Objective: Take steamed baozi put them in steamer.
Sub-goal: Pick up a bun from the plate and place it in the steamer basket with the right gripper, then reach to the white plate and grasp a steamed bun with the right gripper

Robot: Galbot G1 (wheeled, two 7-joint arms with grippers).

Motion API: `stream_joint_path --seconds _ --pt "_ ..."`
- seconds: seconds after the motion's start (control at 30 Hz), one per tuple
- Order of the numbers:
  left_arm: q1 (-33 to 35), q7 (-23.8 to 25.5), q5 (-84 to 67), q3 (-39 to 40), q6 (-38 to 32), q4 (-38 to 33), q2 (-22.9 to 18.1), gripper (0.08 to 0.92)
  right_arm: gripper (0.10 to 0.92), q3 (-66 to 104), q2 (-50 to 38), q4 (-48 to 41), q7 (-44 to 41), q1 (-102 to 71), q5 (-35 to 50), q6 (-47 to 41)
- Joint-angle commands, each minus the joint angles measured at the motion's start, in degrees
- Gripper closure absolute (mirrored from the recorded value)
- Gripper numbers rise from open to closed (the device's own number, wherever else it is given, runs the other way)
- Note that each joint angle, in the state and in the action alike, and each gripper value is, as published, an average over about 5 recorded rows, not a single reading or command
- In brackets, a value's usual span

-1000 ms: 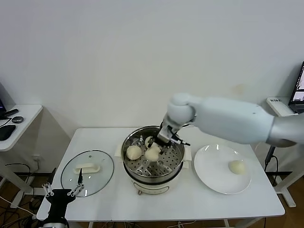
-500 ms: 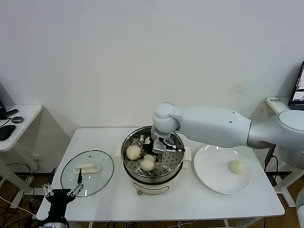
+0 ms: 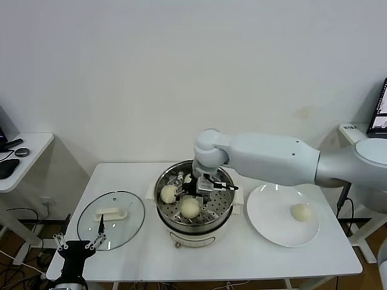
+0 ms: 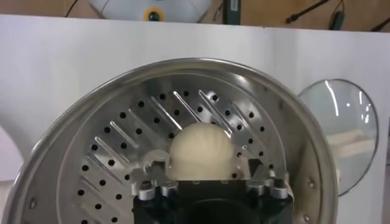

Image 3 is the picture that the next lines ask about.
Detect dark monitor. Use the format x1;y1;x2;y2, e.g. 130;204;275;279
0;105;21;153

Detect white desk holding mouse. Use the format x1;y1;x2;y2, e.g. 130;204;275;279
0;132;58;265

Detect open black laptop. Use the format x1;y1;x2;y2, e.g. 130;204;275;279
366;77;387;137

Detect perforated steel steamer basket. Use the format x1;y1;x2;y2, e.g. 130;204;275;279
154;159;236;226

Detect white desk holding laptop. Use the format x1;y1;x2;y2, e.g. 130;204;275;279
338;123;387;265

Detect glass lid with white handle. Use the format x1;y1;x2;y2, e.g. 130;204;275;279
77;190;146;251

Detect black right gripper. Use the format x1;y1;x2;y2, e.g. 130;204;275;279
174;170;218;211

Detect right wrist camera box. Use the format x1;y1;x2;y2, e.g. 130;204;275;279
196;178;214;194

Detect white round plate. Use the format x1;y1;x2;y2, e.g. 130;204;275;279
246;183;320;248

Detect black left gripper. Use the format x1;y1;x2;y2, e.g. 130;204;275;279
53;213;106;280

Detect black computer mouse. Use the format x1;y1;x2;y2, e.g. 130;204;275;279
0;159;21;180

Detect black cable with adapter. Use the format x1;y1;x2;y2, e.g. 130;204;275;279
336;182;355;239

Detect white electric cooking pot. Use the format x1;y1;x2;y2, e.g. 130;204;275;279
145;184;245;250

